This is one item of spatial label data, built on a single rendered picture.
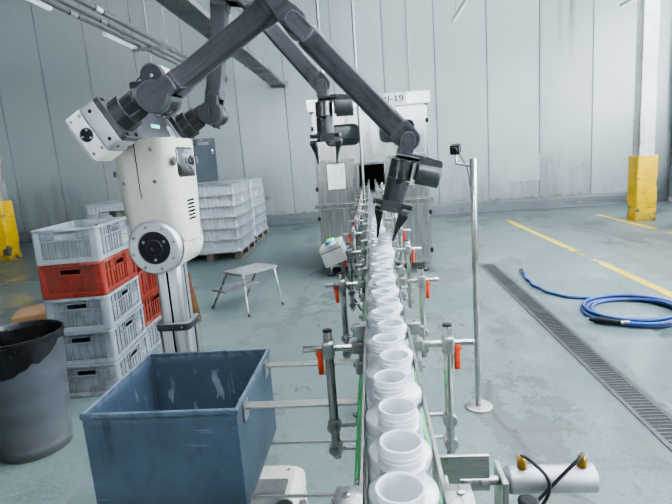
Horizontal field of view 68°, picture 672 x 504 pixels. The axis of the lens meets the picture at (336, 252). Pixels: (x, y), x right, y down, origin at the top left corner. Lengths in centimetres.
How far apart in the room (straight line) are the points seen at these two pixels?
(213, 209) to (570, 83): 807
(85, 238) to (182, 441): 251
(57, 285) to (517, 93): 1018
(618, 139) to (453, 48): 407
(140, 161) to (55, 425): 191
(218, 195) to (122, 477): 687
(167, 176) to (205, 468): 80
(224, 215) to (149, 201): 636
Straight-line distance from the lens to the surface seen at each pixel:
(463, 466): 58
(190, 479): 112
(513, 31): 1215
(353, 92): 126
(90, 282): 351
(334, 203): 603
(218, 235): 793
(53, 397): 307
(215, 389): 136
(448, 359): 90
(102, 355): 363
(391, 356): 63
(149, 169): 151
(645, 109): 998
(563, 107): 1225
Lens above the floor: 140
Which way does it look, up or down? 10 degrees down
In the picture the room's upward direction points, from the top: 4 degrees counter-clockwise
